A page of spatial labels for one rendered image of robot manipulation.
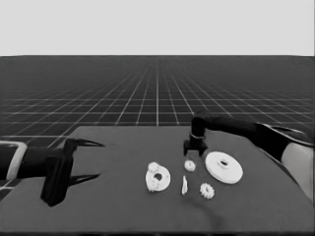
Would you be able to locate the large thick white disc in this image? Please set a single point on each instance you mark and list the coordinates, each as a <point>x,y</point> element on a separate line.
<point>233,171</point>

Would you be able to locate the small thin T-shaped piece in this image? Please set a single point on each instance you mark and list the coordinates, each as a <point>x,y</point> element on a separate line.
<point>184,187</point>

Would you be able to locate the white round carrier with pins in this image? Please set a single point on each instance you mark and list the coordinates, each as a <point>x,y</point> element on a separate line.
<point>165,184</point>

